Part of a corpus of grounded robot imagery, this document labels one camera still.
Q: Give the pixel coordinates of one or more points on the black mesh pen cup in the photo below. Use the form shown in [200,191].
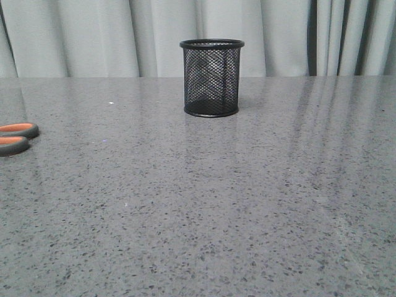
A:
[211,76]

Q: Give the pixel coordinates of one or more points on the grey curtain backdrop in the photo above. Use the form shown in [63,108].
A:
[141,38]

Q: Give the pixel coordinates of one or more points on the orange and grey scissors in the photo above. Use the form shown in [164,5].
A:
[14,137]

